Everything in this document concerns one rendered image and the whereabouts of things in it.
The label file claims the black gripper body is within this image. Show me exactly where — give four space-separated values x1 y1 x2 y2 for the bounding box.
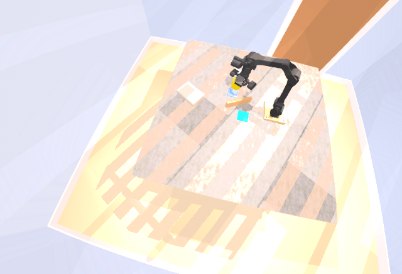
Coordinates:
229 69 256 90

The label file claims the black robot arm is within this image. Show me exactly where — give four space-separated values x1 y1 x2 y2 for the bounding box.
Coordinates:
231 52 301 118

